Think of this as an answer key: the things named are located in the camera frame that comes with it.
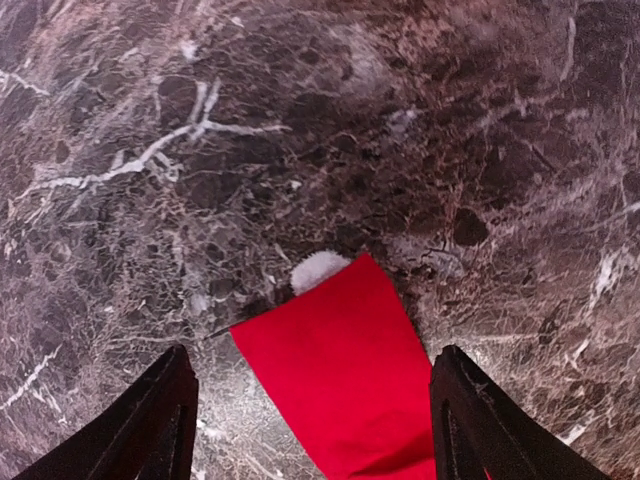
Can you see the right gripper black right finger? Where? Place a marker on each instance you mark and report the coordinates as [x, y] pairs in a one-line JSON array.
[[481, 433]]

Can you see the red santa sock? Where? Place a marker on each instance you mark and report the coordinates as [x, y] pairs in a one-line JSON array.
[[347, 371]]

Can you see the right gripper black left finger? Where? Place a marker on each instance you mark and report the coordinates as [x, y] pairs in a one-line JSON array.
[[148, 432]]

